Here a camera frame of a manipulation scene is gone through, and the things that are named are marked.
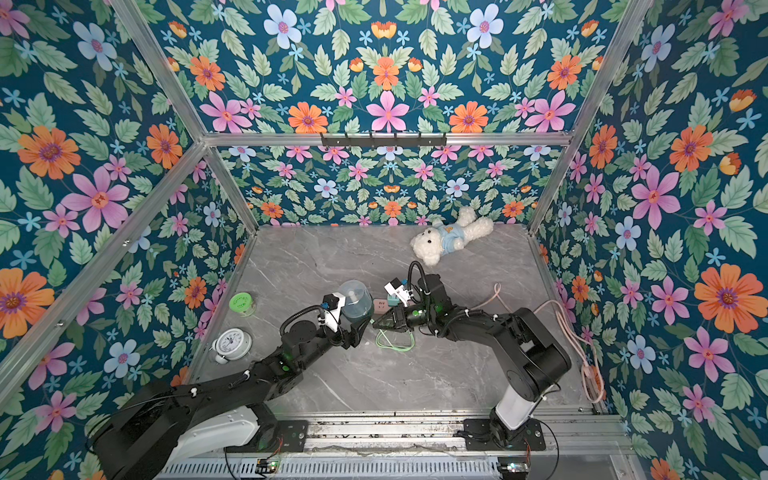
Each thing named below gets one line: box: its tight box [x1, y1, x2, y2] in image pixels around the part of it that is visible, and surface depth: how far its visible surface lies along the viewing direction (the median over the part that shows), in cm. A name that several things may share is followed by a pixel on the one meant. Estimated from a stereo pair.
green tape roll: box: [229, 292, 256, 317], surface depth 96 cm
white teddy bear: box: [410, 207, 494, 266], surface depth 109 cm
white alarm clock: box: [208, 328, 253, 364], surface depth 88 cm
